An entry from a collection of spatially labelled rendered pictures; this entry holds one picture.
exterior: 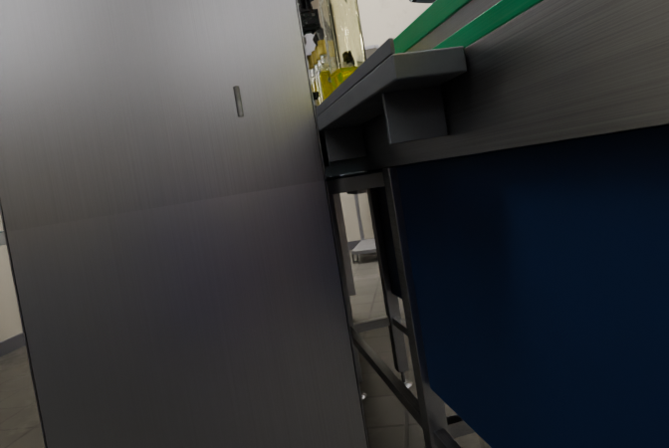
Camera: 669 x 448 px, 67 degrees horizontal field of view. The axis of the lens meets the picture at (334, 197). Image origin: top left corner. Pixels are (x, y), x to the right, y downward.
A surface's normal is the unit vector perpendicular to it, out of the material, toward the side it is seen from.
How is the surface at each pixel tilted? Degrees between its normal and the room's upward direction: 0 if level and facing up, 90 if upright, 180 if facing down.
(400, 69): 90
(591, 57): 90
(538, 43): 90
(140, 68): 90
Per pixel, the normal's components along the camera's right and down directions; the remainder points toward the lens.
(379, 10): -0.15, 0.07
